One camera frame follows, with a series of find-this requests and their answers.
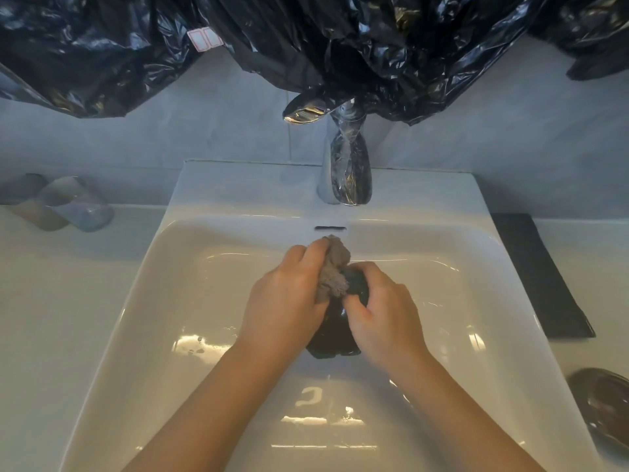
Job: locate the grey brown cloth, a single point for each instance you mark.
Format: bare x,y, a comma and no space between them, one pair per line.
334,270

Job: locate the black plastic sheet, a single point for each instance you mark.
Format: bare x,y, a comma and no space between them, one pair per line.
314,39

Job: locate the translucent plastic cup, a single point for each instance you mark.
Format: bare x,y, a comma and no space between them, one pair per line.
27,199
78,203

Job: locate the white ceramic sink basin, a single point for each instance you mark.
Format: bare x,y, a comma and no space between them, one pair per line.
196,270

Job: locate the black folded cloth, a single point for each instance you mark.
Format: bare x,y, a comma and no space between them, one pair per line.
540,275

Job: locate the person's right hand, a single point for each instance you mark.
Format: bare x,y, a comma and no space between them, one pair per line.
388,319

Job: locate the dark oval soap dish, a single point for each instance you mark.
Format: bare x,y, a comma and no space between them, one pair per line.
602,405

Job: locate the person's left forearm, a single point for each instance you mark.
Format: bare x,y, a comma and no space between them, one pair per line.
196,412

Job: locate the white sticker with red border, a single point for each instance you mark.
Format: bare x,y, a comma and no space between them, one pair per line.
205,39

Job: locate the chrome faucet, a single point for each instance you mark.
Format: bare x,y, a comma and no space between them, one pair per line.
346,157

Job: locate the person's right forearm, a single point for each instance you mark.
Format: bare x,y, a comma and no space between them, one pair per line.
452,417

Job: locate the person's left thumb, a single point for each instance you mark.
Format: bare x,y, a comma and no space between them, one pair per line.
318,294

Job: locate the dark green round object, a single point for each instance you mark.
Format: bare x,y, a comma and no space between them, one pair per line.
339,329

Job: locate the person's right thumb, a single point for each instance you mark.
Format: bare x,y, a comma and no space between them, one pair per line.
355,305

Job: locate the person's left hand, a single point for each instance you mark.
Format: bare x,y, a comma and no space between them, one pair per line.
282,302

